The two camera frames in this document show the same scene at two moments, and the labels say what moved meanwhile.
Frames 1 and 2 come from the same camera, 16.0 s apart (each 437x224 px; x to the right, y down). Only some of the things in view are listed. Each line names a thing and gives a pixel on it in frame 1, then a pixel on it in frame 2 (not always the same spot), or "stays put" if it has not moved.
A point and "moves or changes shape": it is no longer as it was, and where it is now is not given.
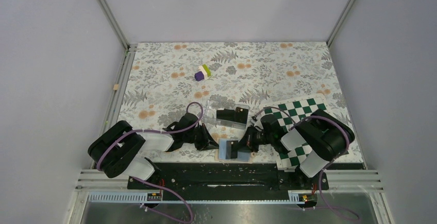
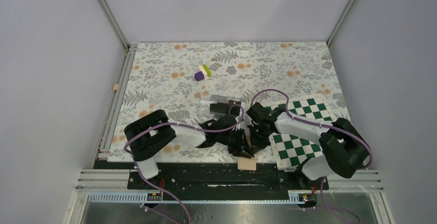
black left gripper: [205, 144] -> [240, 148]
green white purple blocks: [205, 72] stays put
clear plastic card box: [224, 114] moves or changes shape
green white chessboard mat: [289, 112] stays put
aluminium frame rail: [112, 115] stays put
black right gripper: [248, 143] stays put
